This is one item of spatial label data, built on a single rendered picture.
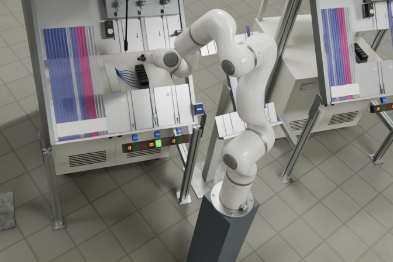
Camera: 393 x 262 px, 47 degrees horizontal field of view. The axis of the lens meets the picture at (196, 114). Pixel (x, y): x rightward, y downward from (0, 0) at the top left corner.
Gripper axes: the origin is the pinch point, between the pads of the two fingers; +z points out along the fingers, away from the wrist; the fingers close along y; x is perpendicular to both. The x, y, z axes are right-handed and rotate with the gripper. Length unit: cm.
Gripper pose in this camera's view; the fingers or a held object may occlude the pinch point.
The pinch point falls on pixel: (152, 57)
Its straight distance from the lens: 206.7
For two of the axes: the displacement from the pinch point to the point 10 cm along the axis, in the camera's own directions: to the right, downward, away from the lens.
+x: 0.7, 9.8, 1.9
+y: -9.4, 1.3, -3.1
